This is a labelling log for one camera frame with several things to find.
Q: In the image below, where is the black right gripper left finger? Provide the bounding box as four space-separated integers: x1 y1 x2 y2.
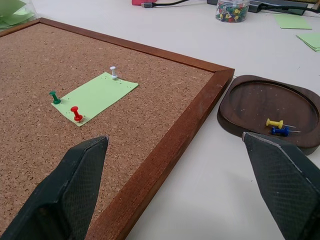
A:
0 135 110 240

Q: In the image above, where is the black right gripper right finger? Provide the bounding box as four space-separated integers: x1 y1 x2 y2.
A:
241 131 320 240

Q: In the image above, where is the blue push pin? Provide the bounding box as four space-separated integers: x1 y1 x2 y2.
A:
271 126 302 137

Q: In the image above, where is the yellow push pin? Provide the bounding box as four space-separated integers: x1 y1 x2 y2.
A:
265 118 297 129

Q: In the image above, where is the red push pin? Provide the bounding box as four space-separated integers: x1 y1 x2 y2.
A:
70 106 84 123

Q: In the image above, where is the green push pin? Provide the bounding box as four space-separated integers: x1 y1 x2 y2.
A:
48 90 62 105

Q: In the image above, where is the light green paper note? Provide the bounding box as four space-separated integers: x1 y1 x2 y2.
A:
51 72 140 128

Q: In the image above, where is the wood-framed cork board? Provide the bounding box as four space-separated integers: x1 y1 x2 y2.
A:
0 17 236 240

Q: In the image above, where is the clear jar of push pins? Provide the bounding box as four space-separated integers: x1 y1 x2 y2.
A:
215 0 251 23

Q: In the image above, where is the dark wooden tray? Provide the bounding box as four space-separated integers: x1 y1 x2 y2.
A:
216 74 320 156

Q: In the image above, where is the stack of green paper sheets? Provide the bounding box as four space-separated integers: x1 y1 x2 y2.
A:
295 32 320 53

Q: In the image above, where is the single green paper sheet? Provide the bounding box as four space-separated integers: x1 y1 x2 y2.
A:
272 13 313 30

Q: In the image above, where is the clear container with green paper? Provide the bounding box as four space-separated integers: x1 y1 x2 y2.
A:
0 0 37 33

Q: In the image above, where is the red flat object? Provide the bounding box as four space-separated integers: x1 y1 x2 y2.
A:
131 0 159 7

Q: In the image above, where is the black cable with usb plug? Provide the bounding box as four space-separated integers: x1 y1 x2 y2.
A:
140 0 210 9

